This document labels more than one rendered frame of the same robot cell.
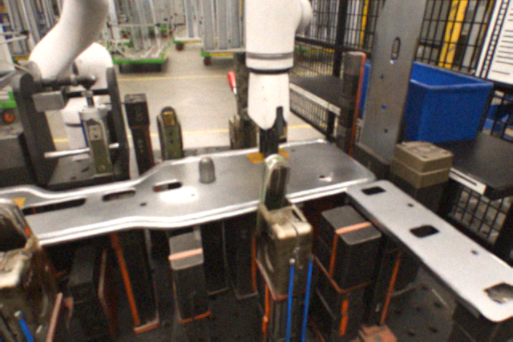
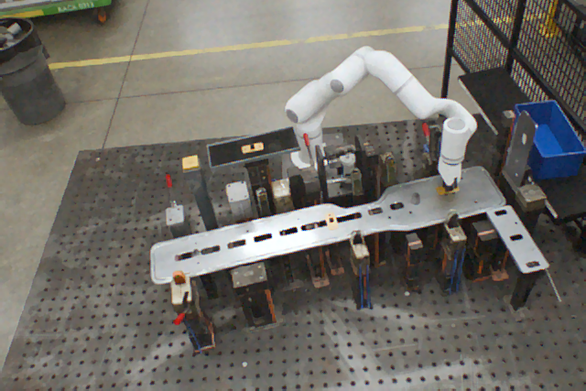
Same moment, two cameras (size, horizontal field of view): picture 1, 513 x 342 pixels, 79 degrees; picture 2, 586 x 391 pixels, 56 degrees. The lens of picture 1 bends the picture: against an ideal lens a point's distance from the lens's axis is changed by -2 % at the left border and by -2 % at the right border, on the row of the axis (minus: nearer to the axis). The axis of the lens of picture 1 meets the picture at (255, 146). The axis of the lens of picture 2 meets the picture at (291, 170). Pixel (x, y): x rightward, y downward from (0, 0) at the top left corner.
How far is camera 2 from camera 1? 1.66 m
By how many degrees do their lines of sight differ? 24
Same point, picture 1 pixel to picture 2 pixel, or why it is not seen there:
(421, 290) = not seen: hidden behind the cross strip
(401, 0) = (527, 119)
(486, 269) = (532, 255)
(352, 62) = (505, 121)
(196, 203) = (414, 217)
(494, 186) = (559, 216)
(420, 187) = (526, 211)
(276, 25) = (457, 149)
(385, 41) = (520, 130)
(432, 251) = (515, 246)
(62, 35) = (315, 100)
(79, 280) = not seen: hidden behind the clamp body
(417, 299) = not seen: hidden behind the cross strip
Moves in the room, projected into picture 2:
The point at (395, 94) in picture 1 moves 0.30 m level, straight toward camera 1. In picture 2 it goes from (522, 159) to (495, 216)
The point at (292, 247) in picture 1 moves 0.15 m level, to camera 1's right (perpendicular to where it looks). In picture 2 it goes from (457, 244) to (501, 246)
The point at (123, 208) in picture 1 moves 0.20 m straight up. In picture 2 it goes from (381, 220) to (381, 185)
